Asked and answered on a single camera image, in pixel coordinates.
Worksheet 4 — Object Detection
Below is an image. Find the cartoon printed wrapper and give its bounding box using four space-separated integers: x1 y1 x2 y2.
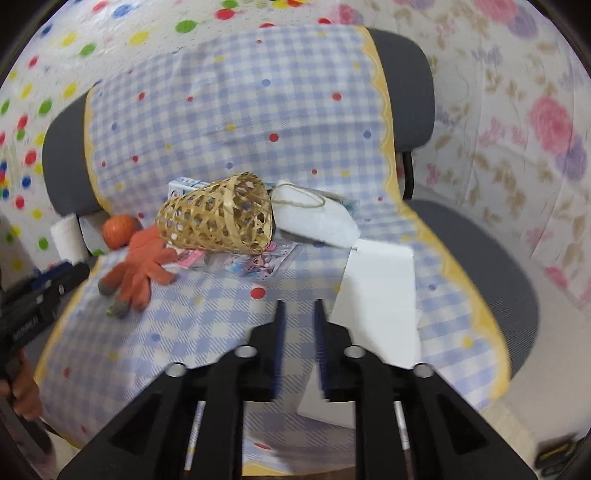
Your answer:
175 239 300 282

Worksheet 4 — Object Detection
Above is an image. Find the floral plastic sheet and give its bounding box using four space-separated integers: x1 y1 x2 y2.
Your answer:
322 1 590 307

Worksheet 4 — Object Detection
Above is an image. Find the grey office chair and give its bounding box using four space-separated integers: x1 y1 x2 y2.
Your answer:
42 28 541 379

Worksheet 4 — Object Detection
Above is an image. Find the small white milk carton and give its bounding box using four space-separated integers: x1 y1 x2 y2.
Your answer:
167 177 209 199

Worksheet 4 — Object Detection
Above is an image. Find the orange knit glove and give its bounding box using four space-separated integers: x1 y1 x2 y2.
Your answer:
98 226 178 318

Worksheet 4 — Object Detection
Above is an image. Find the blue checkered cloth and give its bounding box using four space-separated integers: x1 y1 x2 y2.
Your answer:
38 25 512 474

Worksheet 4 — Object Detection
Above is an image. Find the white paper cup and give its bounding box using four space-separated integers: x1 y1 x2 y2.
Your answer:
50 214 89 264

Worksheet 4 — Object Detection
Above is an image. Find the white paper card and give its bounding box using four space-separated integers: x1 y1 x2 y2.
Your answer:
295 238 423 430

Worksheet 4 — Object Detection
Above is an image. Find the black yellow tool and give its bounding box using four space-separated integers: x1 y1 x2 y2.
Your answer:
534 440 582 478

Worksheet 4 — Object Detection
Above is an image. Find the red apple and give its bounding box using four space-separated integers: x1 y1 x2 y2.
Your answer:
101 214 142 250

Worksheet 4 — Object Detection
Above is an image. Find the person's left hand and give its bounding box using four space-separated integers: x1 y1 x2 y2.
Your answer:
0 349 43 421

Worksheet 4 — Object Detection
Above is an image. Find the woven bamboo basket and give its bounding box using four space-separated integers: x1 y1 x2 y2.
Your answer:
155 172 273 255

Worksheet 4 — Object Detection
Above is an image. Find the polka dot plastic sheet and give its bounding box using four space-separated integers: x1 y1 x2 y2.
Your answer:
1 1 332 283

